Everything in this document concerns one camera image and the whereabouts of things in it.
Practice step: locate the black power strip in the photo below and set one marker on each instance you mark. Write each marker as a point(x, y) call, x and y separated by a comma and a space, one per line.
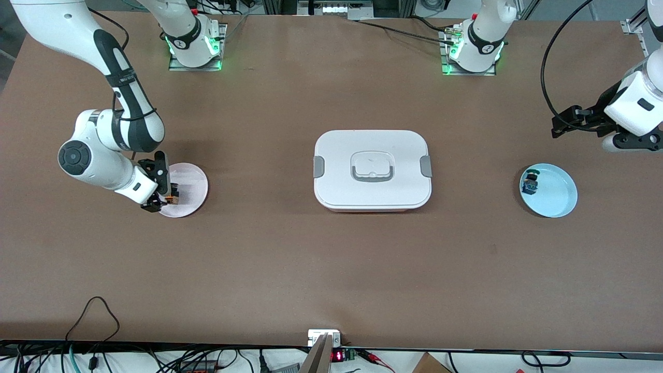
point(199, 369)

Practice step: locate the green and blue switch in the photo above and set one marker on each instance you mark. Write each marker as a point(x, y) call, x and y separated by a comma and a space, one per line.
point(530, 182)

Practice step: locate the red probe leads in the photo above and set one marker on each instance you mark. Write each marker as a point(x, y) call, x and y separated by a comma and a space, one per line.
point(373, 357)

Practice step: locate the small white device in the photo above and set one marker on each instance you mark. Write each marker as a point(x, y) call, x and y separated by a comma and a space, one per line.
point(316, 334)

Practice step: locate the aluminium profile rail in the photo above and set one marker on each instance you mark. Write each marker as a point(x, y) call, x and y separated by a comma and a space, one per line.
point(634, 26)

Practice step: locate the white lidded box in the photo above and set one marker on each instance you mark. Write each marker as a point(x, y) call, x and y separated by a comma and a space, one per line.
point(342, 155)

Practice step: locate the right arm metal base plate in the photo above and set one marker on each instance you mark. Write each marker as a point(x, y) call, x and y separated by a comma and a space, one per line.
point(176, 66)

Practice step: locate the aluminium frame with connectors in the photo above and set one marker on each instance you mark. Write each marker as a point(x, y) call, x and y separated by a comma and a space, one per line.
point(336, 9)

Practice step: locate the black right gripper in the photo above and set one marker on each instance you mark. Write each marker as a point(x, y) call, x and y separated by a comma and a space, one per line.
point(160, 176)

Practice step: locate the red LED display module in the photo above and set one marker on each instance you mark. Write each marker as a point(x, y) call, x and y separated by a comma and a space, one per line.
point(337, 356)

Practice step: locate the pink round plate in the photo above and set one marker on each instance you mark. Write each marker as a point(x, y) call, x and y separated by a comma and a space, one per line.
point(189, 191)

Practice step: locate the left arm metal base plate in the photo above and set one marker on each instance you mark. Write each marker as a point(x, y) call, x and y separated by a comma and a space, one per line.
point(466, 73)

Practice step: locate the light blue round plate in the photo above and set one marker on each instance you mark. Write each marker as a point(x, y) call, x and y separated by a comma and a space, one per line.
point(557, 197)

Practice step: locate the orange push-button switch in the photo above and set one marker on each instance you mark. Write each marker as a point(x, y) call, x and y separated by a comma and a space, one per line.
point(173, 196)

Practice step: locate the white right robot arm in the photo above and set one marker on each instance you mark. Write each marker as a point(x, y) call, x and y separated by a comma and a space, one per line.
point(93, 166)

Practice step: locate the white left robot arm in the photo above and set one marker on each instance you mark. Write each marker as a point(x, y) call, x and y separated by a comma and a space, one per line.
point(481, 31)

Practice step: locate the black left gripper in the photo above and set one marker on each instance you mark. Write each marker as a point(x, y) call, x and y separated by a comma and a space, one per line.
point(594, 115)

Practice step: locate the grey slanted bar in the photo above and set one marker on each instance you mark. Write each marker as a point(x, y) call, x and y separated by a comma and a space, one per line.
point(316, 360)

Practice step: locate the brown cardboard piece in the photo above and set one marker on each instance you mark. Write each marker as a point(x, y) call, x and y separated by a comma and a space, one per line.
point(430, 365)

